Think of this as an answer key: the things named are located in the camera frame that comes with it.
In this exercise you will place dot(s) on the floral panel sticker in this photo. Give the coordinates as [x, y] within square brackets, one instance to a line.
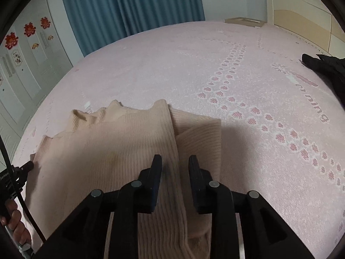
[17, 58]

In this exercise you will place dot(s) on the black jacket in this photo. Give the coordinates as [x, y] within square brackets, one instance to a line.
[328, 67]

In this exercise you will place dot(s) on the red paper-cut decoration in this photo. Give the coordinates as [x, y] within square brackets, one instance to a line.
[45, 23]
[10, 41]
[28, 29]

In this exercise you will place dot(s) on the cream wooden headboard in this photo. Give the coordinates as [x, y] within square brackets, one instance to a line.
[302, 13]

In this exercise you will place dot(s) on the white wardrobe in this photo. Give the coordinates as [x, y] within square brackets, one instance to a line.
[29, 70]

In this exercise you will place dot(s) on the person's left hand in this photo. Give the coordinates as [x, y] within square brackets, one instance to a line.
[16, 221]

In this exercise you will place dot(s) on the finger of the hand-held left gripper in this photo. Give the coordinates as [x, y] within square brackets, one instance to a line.
[27, 165]

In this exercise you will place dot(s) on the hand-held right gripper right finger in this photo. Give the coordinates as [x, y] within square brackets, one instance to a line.
[196, 186]

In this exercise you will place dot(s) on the bed with pink bedspread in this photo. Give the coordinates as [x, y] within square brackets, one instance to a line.
[175, 64]

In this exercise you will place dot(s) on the beige ribbed knit sweater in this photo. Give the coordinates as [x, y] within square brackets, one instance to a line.
[107, 145]

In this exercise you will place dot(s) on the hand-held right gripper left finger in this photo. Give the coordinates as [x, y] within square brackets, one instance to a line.
[156, 186]

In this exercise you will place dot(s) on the blue curtain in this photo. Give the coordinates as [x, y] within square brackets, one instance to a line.
[121, 13]

